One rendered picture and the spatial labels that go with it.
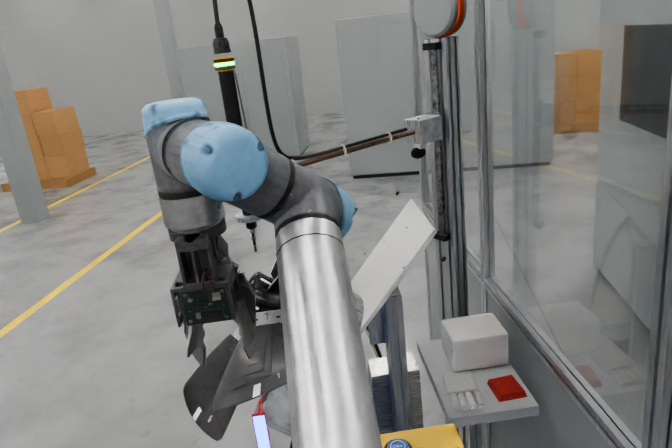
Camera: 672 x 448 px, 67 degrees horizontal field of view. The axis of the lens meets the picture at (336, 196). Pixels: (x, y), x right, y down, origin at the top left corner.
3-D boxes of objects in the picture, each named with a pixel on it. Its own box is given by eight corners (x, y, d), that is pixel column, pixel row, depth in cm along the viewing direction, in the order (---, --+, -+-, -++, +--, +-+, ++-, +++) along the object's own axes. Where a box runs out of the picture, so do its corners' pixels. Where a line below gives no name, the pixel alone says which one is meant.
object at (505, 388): (513, 378, 145) (513, 372, 145) (527, 397, 138) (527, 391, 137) (486, 383, 145) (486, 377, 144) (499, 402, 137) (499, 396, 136)
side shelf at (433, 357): (488, 339, 170) (488, 331, 169) (539, 415, 135) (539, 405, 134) (417, 350, 168) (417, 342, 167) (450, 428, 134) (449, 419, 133)
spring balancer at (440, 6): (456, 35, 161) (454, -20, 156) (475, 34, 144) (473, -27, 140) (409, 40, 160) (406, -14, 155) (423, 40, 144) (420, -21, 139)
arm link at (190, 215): (166, 186, 67) (228, 178, 67) (173, 219, 68) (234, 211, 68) (151, 203, 59) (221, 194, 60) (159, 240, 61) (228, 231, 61)
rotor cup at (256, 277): (295, 283, 146) (256, 261, 143) (305, 294, 132) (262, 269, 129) (269, 328, 144) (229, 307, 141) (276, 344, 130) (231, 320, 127)
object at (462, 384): (471, 375, 149) (470, 369, 148) (486, 410, 134) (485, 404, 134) (441, 378, 149) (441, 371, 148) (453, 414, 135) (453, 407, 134)
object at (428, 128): (428, 138, 161) (426, 111, 158) (445, 139, 156) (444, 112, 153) (405, 145, 155) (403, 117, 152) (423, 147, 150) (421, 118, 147)
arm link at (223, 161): (309, 160, 54) (261, 149, 63) (220, 109, 47) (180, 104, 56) (278, 228, 53) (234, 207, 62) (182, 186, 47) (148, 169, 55)
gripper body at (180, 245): (176, 332, 63) (155, 242, 59) (189, 299, 71) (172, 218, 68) (238, 324, 63) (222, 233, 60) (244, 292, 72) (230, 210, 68)
